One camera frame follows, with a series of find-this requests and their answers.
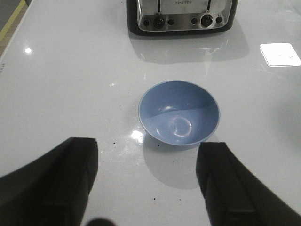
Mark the blue bowl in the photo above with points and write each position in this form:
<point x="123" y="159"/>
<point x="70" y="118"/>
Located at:
<point x="179" y="113"/>

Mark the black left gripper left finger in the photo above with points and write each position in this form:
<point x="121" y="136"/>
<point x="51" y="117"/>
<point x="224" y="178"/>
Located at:
<point x="52" y="190"/>

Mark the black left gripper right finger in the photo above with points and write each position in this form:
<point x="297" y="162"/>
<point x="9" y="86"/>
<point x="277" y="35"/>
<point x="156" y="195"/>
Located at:
<point x="233" y="195"/>

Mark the black and chrome toaster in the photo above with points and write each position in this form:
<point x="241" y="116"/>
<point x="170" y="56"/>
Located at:
<point x="179" y="17"/>

